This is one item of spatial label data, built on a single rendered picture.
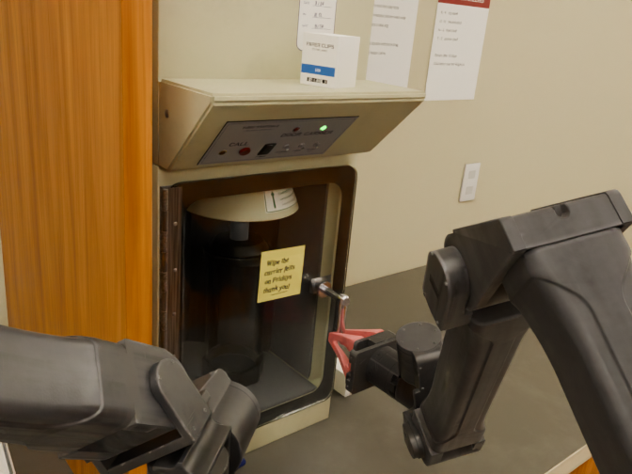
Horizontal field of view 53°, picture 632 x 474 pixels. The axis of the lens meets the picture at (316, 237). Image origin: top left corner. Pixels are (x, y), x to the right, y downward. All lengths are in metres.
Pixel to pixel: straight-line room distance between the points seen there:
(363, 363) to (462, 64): 1.09
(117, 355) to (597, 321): 0.29
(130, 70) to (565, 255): 0.42
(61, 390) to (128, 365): 0.05
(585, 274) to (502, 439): 0.81
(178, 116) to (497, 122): 1.39
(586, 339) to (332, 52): 0.50
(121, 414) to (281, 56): 0.53
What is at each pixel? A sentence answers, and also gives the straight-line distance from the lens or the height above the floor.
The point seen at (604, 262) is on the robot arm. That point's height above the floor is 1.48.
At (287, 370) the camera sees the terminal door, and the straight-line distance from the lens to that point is 0.99.
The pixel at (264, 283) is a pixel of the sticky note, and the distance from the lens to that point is 0.88.
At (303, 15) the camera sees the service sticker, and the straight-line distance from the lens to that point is 0.84.
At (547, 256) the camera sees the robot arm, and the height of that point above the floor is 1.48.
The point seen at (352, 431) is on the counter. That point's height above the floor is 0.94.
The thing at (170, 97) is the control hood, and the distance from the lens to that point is 0.72.
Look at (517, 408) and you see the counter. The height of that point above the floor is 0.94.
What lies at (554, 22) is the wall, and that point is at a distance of 2.13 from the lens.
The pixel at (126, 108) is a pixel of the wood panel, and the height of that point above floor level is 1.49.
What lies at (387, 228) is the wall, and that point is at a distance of 1.71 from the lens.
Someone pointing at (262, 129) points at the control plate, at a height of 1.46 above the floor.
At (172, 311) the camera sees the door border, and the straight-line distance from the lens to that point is 0.82.
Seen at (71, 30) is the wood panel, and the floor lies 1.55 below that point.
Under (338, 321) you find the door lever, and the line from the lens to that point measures 0.94.
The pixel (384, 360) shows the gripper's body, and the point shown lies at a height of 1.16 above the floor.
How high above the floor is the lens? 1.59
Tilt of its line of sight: 20 degrees down
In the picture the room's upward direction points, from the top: 5 degrees clockwise
